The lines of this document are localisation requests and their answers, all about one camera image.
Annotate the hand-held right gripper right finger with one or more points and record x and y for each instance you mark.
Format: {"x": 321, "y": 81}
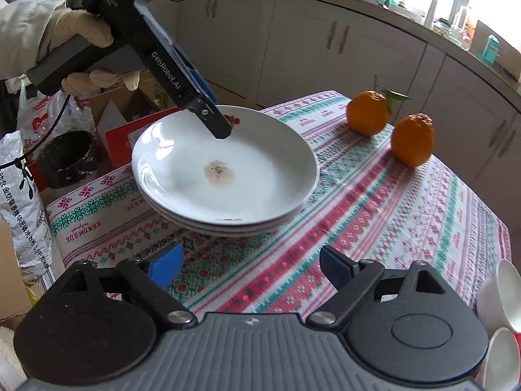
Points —
{"x": 336, "y": 266}

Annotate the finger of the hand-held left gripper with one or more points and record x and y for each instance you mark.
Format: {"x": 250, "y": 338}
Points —
{"x": 215, "y": 124}
{"x": 203, "y": 85}

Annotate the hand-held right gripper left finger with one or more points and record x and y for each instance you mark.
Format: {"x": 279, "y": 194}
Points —
{"x": 167, "y": 264}

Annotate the white plate fruit print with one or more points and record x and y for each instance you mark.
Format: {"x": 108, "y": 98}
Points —
{"x": 228, "y": 233}
{"x": 252, "y": 171}
{"x": 293, "y": 216}

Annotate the white bowl pink flowers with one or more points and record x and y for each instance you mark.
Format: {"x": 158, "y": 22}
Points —
{"x": 502, "y": 358}
{"x": 506, "y": 293}

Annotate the person's left forearm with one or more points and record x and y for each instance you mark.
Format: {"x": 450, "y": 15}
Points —
{"x": 22, "y": 36}

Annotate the person's left hand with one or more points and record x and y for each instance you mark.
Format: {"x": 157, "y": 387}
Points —
{"x": 81, "y": 26}

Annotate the patterned striped tablecloth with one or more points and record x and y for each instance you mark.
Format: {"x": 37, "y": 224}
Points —
{"x": 366, "y": 220}

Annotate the cardboard box red flap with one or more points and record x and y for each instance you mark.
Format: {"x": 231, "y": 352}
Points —
{"x": 122, "y": 130}

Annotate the white kitchen cabinets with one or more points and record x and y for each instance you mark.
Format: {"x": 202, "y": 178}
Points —
{"x": 305, "y": 49}

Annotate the red and white plastic bag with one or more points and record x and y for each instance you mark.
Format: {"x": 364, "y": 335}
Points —
{"x": 38, "y": 118}

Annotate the black trash bin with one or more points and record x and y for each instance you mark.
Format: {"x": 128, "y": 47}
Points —
{"x": 67, "y": 159}

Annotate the orange without leaf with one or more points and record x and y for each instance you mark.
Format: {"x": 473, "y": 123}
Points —
{"x": 412, "y": 140}

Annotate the orange with leaf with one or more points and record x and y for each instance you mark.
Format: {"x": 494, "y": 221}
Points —
{"x": 368, "y": 112}

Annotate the white printed sack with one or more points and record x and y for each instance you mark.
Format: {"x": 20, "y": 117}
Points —
{"x": 22, "y": 203}

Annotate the teal water bottle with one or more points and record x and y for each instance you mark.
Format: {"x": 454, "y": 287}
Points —
{"x": 490, "y": 49}

